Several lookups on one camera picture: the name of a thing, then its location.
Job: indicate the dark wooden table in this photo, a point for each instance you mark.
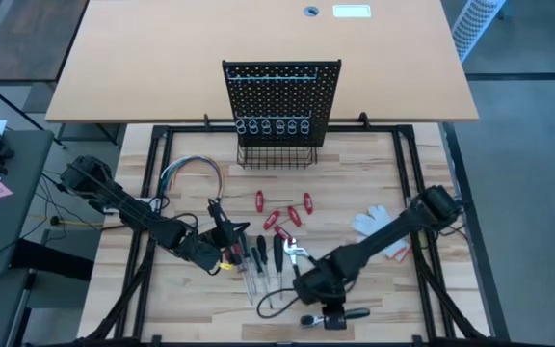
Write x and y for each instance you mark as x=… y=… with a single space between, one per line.
x=32 y=38

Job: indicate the white work glove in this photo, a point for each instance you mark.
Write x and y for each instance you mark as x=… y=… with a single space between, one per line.
x=371 y=221

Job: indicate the black aluminium rig frame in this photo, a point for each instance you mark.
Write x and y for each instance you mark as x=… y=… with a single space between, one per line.
x=159 y=144

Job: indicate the large beige desk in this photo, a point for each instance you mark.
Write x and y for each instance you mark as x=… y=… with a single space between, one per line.
x=162 y=62

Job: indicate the dark grey side desk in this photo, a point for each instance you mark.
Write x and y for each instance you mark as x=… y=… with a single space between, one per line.
x=7 y=217

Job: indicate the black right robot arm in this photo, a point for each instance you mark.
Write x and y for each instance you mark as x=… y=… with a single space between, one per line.
x=383 y=233

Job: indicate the white desk cover plate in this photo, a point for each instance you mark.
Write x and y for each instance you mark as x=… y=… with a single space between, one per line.
x=351 y=10

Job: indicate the black metal peg board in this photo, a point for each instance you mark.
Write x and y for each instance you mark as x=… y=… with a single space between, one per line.
x=282 y=96

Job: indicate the black bench seat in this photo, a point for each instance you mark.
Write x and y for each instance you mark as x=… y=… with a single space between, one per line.
x=51 y=260

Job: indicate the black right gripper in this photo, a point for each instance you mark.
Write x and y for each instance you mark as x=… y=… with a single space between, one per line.
x=318 y=289

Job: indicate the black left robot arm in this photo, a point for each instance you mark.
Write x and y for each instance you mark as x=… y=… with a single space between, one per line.
x=128 y=209

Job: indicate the white perforated case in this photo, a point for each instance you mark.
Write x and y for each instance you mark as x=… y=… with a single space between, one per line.
x=477 y=24

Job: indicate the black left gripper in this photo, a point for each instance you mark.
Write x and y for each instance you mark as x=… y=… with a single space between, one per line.
x=222 y=236

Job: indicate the silver screwdriver holder rail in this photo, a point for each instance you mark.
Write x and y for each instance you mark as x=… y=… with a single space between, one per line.
x=272 y=77

